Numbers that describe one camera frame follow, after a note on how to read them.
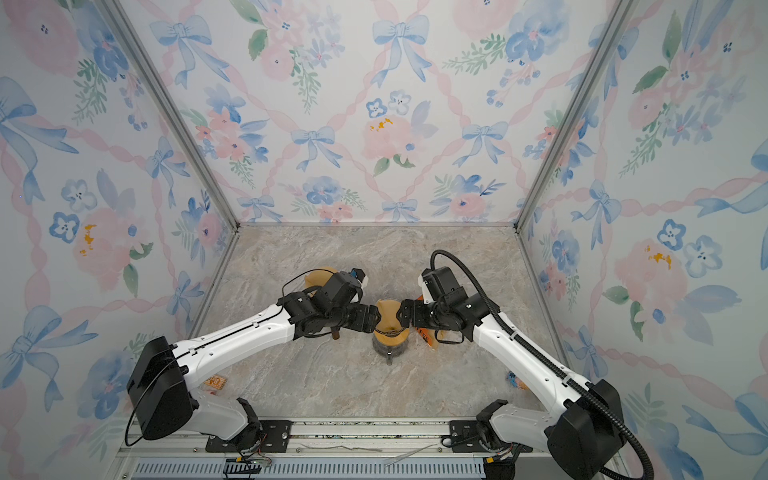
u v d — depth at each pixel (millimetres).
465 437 732
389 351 801
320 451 732
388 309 782
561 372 428
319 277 678
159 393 403
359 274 728
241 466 732
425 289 638
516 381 646
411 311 692
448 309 592
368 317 715
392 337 800
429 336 883
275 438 738
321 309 593
